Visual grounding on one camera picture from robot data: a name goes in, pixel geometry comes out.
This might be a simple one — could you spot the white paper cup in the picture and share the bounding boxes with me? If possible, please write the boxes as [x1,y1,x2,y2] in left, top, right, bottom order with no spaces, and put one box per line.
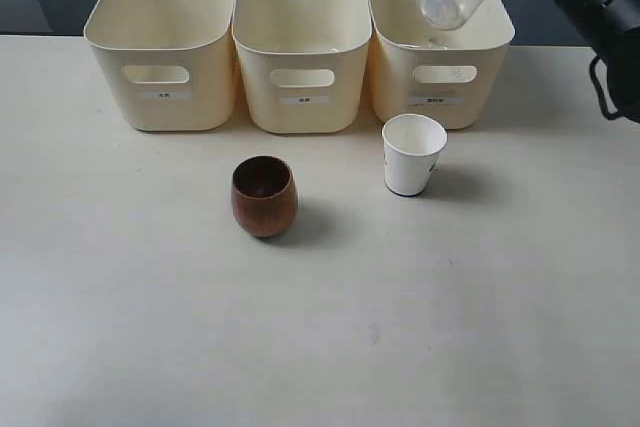
[381,113,448,197]

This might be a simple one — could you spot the brown wooden cup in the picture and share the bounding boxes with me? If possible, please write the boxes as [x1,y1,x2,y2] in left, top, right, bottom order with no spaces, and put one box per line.
[231,155,299,238]

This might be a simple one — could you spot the right cream plastic bin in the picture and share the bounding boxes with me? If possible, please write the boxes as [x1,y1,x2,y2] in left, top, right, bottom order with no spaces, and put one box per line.
[367,0,515,129]

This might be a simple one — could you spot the cream plastic bin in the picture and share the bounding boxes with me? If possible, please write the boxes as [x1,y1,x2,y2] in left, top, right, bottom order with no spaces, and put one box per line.
[367,0,515,129]
[83,0,239,132]
[232,0,372,134]

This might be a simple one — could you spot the middle cream plastic bin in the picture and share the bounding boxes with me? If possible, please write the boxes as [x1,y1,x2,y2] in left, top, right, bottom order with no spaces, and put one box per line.
[232,0,372,134]

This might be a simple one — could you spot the left cream plastic bin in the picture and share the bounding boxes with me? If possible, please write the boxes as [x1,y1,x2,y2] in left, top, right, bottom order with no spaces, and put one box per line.
[83,0,239,132]

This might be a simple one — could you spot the black cable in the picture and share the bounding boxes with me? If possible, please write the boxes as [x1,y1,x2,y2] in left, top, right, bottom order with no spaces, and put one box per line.
[587,54,624,121]

